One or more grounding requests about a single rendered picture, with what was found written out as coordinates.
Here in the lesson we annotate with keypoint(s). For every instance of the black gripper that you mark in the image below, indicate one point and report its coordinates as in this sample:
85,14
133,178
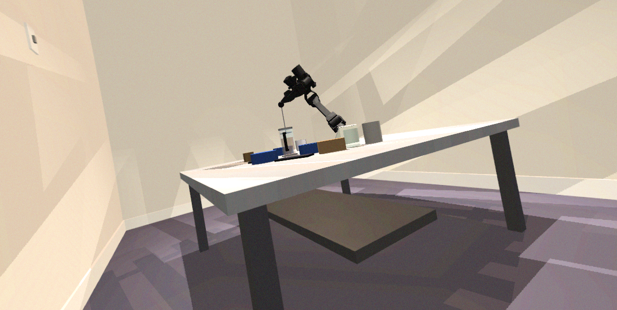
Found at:
297,90

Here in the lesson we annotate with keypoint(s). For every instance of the white cylinder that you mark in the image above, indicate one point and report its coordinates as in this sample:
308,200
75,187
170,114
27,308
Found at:
299,142

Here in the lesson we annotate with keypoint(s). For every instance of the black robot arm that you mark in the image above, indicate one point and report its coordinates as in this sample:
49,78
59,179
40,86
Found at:
335,121

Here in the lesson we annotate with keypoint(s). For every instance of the glass french press coffee maker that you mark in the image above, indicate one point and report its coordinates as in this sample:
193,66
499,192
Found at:
287,139

